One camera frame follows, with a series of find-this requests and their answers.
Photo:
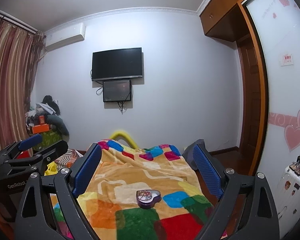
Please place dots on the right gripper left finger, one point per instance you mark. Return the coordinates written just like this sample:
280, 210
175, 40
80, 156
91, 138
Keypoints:
36, 218

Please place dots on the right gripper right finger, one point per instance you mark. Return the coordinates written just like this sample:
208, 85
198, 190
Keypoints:
249, 198

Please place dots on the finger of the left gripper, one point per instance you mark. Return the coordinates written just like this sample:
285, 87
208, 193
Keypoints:
10, 165
22, 144

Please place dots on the tangled jewelry pile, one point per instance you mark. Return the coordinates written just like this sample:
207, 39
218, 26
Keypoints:
145, 195

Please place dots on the yellow cloth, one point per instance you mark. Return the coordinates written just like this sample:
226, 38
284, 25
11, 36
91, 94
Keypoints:
51, 169

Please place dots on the pile of clothes and boxes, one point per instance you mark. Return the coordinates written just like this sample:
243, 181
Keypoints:
45, 119

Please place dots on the white suitcase with stickers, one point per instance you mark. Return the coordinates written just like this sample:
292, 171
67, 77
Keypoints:
287, 200

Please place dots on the colourful patchwork fleece blanket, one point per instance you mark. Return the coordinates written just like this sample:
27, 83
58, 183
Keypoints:
109, 202

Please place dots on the yellow curved pillow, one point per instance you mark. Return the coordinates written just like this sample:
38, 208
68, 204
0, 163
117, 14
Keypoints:
120, 134

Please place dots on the striped red curtain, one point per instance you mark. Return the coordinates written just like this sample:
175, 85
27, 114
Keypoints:
19, 55

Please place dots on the purple heart-shaped tin box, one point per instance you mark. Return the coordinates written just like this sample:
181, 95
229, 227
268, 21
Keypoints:
149, 204

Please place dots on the white air conditioner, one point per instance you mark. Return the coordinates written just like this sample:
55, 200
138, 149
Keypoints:
65, 37

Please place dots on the brown wooden door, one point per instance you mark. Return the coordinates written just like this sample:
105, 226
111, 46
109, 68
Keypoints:
251, 103

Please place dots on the white sliding wardrobe door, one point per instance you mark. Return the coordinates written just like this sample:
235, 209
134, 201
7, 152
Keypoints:
277, 24

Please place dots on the brown overhead cabinet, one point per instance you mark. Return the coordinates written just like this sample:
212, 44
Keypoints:
223, 19

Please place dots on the small black wall screen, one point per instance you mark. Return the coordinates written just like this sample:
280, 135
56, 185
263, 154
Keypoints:
117, 91

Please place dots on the black wall television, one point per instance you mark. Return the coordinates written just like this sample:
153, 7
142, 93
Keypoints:
117, 64

